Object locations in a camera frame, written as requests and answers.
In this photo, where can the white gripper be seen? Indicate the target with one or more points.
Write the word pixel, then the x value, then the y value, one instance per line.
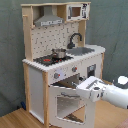
pixel 91 88

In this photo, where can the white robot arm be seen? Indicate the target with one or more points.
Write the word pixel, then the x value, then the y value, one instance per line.
pixel 115 96

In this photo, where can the wooden toy kitchen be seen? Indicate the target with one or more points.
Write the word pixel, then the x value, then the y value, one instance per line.
pixel 39 42

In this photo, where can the white cabinet door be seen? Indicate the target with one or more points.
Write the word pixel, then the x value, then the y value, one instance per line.
pixel 91 67

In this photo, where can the right red stove knob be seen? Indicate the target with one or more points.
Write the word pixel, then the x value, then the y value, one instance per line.
pixel 74 69

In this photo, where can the red stove knob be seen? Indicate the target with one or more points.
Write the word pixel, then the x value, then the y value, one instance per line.
pixel 56 75
pixel 74 69

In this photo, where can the left red stove knob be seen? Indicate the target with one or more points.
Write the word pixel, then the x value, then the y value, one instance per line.
pixel 56 75

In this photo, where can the grey toy sink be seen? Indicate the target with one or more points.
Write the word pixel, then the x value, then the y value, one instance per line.
pixel 80 51

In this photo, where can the silver toy pot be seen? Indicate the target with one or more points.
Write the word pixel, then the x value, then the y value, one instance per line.
pixel 58 53

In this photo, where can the black toy faucet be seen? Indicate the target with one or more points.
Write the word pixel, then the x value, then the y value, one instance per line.
pixel 72 41

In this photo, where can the black toy stovetop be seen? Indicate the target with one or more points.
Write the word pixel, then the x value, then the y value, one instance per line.
pixel 49 60

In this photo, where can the toy microwave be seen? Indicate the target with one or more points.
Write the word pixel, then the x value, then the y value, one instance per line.
pixel 78 11

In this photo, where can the grey range hood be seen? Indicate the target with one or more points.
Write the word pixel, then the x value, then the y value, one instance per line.
pixel 48 18

